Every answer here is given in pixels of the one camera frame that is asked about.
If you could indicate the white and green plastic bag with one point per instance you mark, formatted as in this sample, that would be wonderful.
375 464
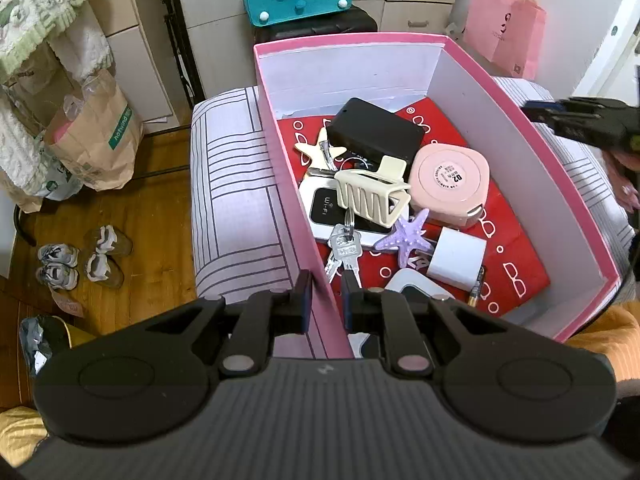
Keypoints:
57 180

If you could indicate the black clothes rack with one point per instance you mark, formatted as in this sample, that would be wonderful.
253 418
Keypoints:
175 25

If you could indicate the person's orange knitted clothing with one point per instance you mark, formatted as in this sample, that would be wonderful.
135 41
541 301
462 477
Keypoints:
610 330

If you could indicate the pink square compact case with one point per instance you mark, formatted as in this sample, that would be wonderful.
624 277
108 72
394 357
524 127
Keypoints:
450 180

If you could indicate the plain brown paper bag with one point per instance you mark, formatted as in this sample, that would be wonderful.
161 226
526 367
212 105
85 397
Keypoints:
35 70

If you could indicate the black trash bin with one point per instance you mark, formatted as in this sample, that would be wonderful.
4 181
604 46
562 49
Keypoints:
45 340

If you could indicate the pale yellow starfish hair clip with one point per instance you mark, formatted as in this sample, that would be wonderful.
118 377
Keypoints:
312 152

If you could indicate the grey and white sneaker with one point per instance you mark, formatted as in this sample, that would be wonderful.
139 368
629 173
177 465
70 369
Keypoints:
57 276
57 255

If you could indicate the black rectangular box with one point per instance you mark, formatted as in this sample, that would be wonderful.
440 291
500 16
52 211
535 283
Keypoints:
375 132

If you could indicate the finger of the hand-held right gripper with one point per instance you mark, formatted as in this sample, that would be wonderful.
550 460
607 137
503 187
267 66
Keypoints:
540 106

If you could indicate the person's right hand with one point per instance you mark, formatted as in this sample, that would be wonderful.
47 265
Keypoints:
627 185

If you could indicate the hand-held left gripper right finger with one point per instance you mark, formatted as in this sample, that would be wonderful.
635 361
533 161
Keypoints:
348 310

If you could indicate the purple starfish hair clip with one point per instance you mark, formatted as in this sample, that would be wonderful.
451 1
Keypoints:
407 237

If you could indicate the grey wardrobe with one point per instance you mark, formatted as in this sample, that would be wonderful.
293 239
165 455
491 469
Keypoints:
210 35

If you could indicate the small gold lipstick tube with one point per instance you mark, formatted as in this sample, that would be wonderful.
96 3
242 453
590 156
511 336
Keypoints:
477 285

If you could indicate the white portable wifi router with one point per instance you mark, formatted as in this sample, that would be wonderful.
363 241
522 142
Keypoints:
322 207

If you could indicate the brown paper bag green print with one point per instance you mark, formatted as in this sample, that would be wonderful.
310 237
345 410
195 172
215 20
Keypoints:
100 145

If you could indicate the brown and white slipper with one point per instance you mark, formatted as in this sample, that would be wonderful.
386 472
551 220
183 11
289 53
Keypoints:
102 270
107 240

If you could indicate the pink paper bag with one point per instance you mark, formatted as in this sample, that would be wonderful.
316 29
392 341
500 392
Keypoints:
505 30

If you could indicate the pink slip of paper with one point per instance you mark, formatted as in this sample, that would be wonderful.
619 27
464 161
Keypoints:
66 304

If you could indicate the pink cardboard box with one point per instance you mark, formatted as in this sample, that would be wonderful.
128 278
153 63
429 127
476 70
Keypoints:
360 67

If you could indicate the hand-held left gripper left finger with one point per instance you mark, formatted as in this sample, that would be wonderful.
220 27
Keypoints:
304 305

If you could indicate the white charger plug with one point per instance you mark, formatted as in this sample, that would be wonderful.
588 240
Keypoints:
455 257

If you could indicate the cream hair claw clip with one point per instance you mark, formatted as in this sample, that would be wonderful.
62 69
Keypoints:
387 167

